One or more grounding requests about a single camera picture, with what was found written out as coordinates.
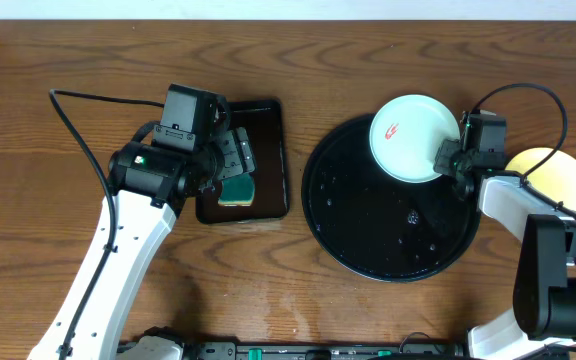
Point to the round black tray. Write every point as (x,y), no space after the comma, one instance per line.
(375,225)

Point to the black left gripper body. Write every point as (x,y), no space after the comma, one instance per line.
(238,155)

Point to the yellow plate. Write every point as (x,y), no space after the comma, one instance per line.
(556,178)

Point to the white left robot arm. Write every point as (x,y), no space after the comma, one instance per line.
(145,192)

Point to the green and yellow sponge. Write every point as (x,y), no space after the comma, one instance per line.
(237,191)

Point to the rectangular black tray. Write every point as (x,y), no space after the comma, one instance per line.
(262,120)

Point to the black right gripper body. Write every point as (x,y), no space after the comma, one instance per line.
(450,159)

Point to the mint plate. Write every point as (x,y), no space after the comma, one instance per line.
(406,134)

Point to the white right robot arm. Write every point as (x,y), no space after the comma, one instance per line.
(542,318)

